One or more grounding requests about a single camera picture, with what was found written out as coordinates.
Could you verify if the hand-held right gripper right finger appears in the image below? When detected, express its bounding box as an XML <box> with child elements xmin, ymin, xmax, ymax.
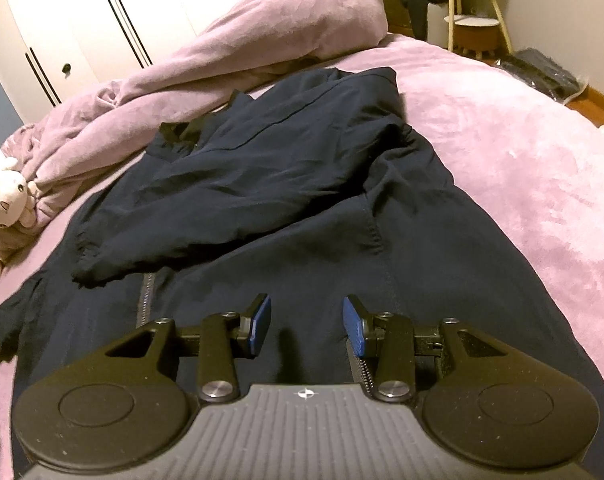
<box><xmin>342</xmin><ymin>294</ymin><xmax>504</xmax><ymax>403</ymax></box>

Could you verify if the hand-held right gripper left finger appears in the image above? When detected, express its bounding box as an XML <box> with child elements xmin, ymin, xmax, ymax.
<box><xmin>104</xmin><ymin>294</ymin><xmax>273</xmax><ymax>403</ymax></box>

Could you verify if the dark navy jacket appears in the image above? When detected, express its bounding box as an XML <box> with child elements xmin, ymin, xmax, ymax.
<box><xmin>0</xmin><ymin>66</ymin><xmax>604</xmax><ymax>480</ymax></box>

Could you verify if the white plush toy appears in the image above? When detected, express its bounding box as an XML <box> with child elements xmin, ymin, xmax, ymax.
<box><xmin>0</xmin><ymin>132</ymin><xmax>42</xmax><ymax>301</ymax></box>

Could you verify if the pink duvet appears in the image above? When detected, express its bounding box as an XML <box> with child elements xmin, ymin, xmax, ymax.
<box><xmin>2</xmin><ymin>0</ymin><xmax>390</xmax><ymax>241</ymax></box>

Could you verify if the brown round stool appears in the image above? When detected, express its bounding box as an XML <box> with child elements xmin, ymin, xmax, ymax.
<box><xmin>454</xmin><ymin>22</ymin><xmax>505</xmax><ymax>57</ymax></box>

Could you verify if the black packaged item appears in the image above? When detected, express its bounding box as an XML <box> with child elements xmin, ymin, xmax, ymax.
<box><xmin>499</xmin><ymin>47</ymin><xmax>583</xmax><ymax>106</ymax></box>

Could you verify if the white wardrobe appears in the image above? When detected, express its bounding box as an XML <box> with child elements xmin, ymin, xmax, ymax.
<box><xmin>0</xmin><ymin>0</ymin><xmax>303</xmax><ymax>126</ymax></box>

